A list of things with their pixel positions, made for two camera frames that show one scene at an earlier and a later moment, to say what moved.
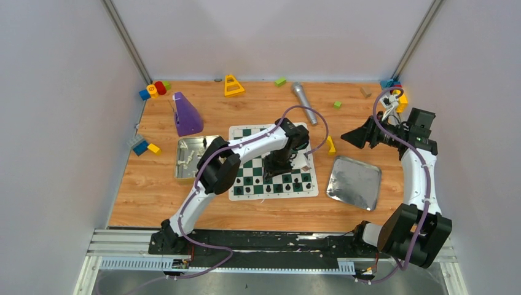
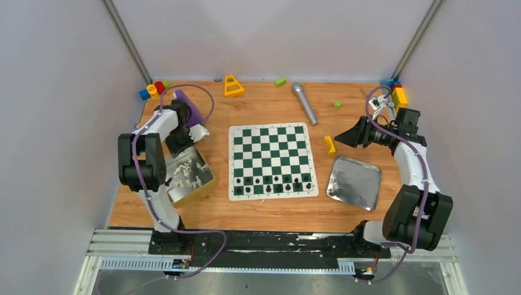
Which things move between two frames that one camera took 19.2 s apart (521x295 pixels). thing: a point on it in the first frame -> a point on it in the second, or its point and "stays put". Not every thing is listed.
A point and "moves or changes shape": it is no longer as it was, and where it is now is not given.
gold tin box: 188,150 moves or changes shape
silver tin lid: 354,184 stays put
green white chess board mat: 290,184 stays put
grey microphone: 299,90 stays put
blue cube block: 144,94 stays put
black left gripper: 278,163 -> 184,136
